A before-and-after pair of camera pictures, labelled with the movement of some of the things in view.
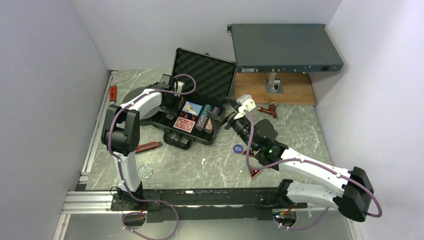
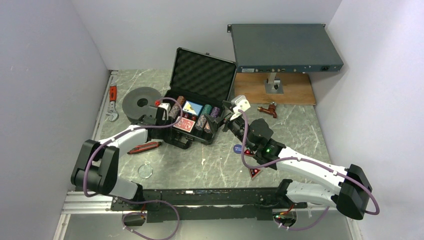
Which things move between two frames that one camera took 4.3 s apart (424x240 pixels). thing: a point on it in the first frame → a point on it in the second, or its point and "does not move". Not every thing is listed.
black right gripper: x=217 y=121 does not move
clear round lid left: x=145 y=171 does not move
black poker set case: x=206 y=81 does not move
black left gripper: x=178 y=100 → x=167 y=135
